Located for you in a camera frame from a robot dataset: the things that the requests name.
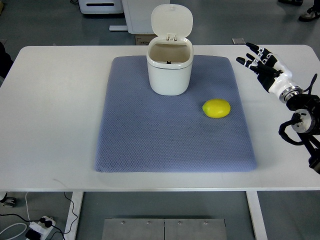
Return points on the person's shoe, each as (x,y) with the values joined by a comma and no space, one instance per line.
(310,15)

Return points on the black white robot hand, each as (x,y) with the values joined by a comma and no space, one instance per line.
(272,73)

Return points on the dark object at left edge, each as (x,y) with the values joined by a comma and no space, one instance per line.
(5,61)

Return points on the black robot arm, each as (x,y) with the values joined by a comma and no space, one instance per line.
(305,121)

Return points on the white trash bin open lid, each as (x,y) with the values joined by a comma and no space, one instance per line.
(170,54)

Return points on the grey floor outlet cover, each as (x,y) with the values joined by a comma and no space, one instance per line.
(238,41)

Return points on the white cabinet base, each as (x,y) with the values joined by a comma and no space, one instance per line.
(138,15)

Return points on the white table right leg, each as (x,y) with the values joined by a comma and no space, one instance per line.
(256,215)

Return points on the blue textured mat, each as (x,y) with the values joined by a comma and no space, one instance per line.
(142,131)

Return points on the white table left leg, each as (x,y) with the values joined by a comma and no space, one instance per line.
(73,217)

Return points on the white power strip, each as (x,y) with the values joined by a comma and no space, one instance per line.
(40,230)

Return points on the yellow lemon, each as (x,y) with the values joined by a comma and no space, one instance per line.
(216,108)

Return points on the white machine with black slot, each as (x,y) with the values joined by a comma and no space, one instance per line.
(91,7)

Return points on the white table leg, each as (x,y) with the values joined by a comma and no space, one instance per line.
(256,215)
(73,217)

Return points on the cardboard box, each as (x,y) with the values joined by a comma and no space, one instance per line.
(144,39)

